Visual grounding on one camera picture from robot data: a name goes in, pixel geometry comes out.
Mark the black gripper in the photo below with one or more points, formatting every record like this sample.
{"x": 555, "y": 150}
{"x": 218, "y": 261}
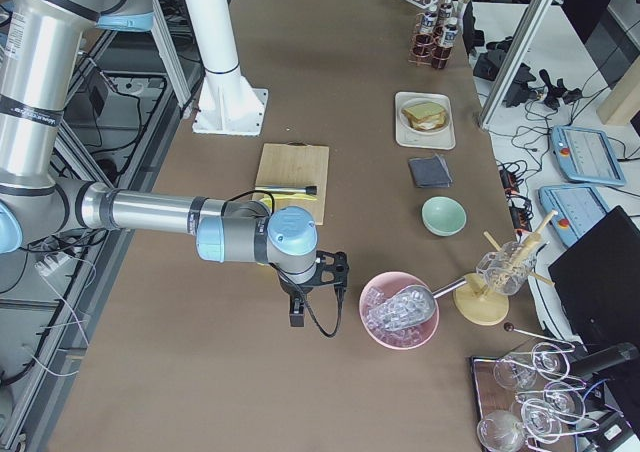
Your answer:
{"x": 290, "y": 290}

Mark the white round plate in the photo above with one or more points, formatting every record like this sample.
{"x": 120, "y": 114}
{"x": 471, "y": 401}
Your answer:
{"x": 414, "y": 101}

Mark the bread slice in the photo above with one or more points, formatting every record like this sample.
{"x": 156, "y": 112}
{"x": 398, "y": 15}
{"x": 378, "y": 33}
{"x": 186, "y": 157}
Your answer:
{"x": 425, "y": 111}
{"x": 428, "y": 126}

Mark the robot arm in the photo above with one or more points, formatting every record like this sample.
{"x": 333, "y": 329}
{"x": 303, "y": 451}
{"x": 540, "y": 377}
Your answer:
{"x": 39, "y": 59}

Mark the cream rabbit tray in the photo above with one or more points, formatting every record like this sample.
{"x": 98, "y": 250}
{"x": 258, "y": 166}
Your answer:
{"x": 405, "y": 135}

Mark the wine glass rack tray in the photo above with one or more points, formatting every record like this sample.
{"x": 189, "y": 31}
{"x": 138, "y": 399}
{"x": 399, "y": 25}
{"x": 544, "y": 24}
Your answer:
{"x": 528, "y": 400}

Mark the pink bowl with ice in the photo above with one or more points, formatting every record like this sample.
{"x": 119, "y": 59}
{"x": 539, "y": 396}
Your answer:
{"x": 383, "y": 286}

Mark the yellow plastic knife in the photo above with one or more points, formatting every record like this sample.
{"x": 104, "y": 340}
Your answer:
{"x": 268, "y": 198}

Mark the metal ice scoop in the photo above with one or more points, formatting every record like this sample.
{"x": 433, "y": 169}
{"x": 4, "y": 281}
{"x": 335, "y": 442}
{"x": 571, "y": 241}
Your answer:
{"x": 411, "y": 306}

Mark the steel muddler black tip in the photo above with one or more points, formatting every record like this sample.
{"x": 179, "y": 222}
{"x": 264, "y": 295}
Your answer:
{"x": 311, "y": 190}

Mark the bamboo cutting board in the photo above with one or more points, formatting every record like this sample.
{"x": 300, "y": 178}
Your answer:
{"x": 296, "y": 165}

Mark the mint green bowl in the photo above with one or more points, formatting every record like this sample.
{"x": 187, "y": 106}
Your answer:
{"x": 443, "y": 216}

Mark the wooden mug tree stand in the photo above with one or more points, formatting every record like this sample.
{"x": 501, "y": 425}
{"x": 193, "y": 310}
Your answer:
{"x": 482, "y": 306}

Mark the grey folded cloth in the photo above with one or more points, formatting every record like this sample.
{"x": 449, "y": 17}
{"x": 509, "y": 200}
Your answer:
{"x": 431, "y": 172}

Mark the glass mug on stand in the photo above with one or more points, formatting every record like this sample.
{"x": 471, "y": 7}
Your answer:
{"x": 505, "y": 271}

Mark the blue teach pendant near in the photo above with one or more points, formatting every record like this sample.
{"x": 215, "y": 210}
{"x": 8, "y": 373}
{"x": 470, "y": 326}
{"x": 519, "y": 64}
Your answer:
{"x": 579, "y": 207}

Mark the blue teach pendant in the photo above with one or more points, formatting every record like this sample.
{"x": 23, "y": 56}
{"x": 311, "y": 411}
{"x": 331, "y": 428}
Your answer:
{"x": 586, "y": 155}
{"x": 579, "y": 207}

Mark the black laptop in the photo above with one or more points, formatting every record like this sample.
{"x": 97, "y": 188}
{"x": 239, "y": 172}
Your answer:
{"x": 597, "y": 281}

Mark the drink bottle white cap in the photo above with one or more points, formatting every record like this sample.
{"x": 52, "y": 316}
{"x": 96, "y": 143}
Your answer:
{"x": 428, "y": 23}
{"x": 445, "y": 11}
{"x": 449, "y": 33}

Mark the blue teach pendant far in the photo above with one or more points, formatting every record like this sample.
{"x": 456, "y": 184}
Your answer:
{"x": 586, "y": 155}

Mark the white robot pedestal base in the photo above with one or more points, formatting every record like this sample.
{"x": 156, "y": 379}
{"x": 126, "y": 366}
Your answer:
{"x": 228, "y": 104}

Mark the copper wire bottle rack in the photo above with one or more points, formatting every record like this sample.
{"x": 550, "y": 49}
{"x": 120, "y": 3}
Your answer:
{"x": 423, "y": 48}

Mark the aluminium frame post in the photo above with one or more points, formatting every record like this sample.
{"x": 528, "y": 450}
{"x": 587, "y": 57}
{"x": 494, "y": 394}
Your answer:
{"x": 524, "y": 34}

